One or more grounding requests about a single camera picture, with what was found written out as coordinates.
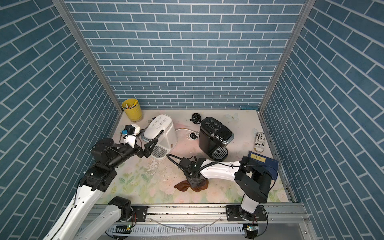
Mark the white coffee machine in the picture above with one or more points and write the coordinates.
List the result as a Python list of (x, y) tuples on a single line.
[(161, 128)]

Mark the brown cloth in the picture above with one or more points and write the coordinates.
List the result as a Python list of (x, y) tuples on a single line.
[(195, 186)]

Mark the yellow pen cup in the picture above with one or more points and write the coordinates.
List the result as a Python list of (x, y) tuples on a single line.
[(133, 110)]

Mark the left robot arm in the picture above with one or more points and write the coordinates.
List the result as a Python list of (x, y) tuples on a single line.
[(97, 179)]

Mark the right metal corner post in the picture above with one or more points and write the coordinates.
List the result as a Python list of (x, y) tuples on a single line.
[(307, 7)]

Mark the metal corner post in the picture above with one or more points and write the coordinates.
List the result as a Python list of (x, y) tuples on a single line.
[(75, 31), (307, 7)]

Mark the black coffee machine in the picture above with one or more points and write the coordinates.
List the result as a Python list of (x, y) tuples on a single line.
[(213, 139)]

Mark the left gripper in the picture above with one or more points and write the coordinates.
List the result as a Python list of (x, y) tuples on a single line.
[(145, 152)]

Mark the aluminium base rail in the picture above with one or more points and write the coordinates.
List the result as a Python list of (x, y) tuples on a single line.
[(212, 213)]

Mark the blue book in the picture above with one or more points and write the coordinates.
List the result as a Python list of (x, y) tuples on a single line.
[(271, 164)]

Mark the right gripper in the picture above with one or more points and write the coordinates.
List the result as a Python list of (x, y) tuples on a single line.
[(189, 177)]

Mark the left metal corner post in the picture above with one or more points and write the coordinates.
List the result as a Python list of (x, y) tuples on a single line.
[(75, 31)]

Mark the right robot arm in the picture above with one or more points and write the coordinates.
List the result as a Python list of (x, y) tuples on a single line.
[(250, 175)]

